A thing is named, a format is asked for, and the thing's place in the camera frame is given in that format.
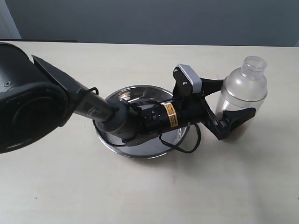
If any clear plastic shaker bottle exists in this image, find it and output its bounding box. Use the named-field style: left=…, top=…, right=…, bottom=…
left=214, top=55, right=268, bottom=141

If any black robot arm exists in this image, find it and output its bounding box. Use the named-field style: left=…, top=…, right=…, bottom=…
left=0, top=42, right=256, bottom=153

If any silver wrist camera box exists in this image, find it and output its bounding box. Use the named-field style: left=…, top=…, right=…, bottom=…
left=173, top=63, right=202, bottom=96

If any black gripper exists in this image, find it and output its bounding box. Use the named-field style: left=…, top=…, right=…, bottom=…
left=141, top=78, right=256, bottom=140

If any round stainless steel dish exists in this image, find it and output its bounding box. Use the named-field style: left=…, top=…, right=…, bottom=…
left=97, top=85, right=190, bottom=159

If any black camera cable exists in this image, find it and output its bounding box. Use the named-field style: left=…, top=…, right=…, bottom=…
left=121, top=98, right=202, bottom=154

